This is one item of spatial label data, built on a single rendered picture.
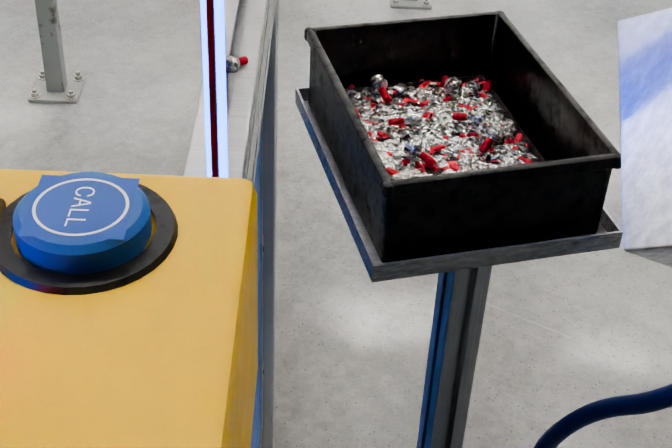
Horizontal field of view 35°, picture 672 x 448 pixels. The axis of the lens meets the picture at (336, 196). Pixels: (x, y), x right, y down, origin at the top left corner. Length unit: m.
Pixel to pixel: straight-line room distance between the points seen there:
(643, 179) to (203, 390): 0.35
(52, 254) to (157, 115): 2.08
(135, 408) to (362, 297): 1.65
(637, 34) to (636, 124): 0.05
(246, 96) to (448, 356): 0.25
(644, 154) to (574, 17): 2.34
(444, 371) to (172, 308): 0.57
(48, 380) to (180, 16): 2.53
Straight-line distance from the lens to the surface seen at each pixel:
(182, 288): 0.31
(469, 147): 0.81
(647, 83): 0.60
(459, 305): 0.81
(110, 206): 0.33
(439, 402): 0.88
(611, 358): 1.89
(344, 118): 0.77
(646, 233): 0.58
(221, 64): 0.57
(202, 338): 0.30
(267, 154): 1.23
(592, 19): 2.93
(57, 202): 0.33
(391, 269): 0.71
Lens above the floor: 1.28
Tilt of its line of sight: 37 degrees down
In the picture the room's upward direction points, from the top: 3 degrees clockwise
